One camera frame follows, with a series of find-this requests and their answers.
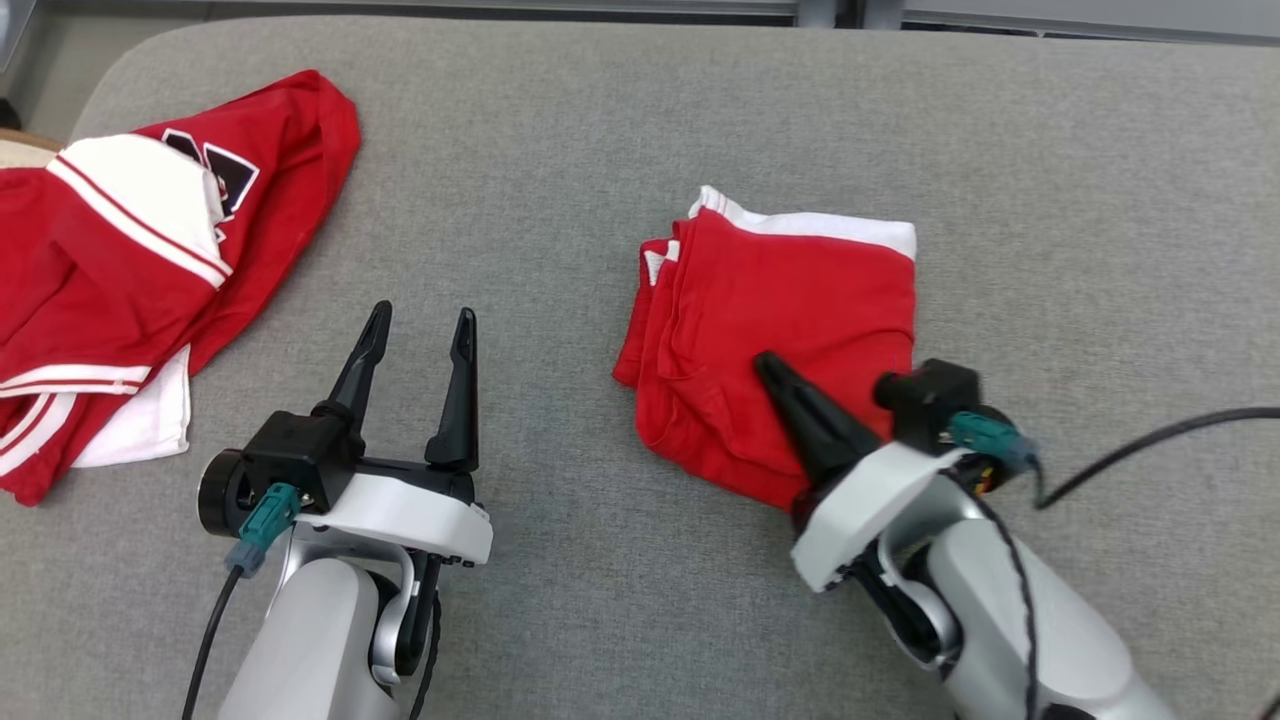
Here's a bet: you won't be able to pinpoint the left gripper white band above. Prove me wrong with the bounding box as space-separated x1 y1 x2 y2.
295 300 493 571

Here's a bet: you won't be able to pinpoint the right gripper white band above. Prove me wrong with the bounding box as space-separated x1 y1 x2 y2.
753 350 976 593

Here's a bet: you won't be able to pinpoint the red shorts with white stripe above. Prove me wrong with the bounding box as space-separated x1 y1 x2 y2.
612 185 919 513

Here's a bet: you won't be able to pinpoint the red jersey with black lettering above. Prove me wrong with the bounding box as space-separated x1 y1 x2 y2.
0 68 362 507

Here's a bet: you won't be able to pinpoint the right camera cable teal plug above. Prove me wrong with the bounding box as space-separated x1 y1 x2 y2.
948 407 1280 511

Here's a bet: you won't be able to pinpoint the camera cable teal plug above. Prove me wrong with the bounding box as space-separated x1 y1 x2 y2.
180 483 303 720
948 407 1280 511

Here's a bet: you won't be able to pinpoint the left camera cable teal plug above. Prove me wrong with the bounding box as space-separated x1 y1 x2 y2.
180 483 303 720

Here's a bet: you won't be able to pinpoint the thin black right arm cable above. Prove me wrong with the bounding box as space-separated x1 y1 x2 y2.
960 475 1041 720

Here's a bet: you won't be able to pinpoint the grey metal partition post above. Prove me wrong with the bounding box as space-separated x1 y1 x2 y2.
798 0 906 29

